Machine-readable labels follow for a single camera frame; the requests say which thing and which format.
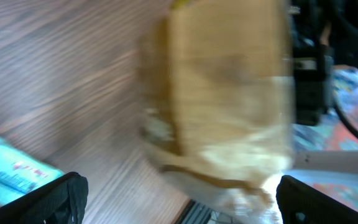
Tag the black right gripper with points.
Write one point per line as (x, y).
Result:
(312, 61)

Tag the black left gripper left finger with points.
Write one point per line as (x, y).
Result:
(62, 201)

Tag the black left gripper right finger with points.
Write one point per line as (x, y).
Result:
(301, 204)

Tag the teal tissue pack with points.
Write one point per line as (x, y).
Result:
(21, 174)

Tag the brown snack package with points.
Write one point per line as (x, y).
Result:
(217, 103)

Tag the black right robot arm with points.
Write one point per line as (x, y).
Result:
(330, 149)

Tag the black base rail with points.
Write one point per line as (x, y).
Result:
(197, 213)

